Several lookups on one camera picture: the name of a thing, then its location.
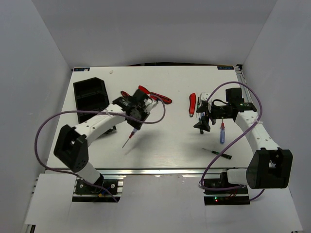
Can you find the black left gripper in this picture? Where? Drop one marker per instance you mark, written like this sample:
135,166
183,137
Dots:
136,125

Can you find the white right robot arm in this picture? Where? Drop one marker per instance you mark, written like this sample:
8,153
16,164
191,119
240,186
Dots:
270,166

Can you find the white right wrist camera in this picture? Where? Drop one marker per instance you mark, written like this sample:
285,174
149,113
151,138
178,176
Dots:
205,99

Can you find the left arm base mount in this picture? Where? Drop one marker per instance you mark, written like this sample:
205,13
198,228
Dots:
86,193

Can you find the green black screwdriver upper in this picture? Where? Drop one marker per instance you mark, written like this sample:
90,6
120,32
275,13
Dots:
198,115

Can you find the green black screwdriver lower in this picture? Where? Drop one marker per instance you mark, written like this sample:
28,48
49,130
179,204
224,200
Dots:
201,131

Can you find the red knife right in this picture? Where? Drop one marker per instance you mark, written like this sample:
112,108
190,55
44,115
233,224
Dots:
192,106

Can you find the blue label right corner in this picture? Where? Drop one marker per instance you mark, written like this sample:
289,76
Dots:
225,67

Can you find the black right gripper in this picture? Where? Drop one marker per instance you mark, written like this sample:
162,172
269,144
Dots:
204,124

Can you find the blue label corner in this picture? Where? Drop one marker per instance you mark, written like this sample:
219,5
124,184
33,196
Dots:
81,69
225,67

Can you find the black compartment tool bin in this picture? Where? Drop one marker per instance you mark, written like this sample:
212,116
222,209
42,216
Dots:
90,95

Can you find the red folding knife centre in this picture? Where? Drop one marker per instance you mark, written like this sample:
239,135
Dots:
151,96

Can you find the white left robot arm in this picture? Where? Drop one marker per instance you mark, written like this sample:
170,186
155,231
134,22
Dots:
72,144

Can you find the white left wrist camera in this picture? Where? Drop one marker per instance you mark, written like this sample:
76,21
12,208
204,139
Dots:
150,104

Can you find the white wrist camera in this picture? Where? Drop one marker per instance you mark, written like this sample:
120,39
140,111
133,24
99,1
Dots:
205,99
150,104

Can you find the red black utility knife left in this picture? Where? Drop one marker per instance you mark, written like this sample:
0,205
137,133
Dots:
125,94

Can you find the blue label left corner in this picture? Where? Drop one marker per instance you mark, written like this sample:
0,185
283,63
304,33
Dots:
81,69

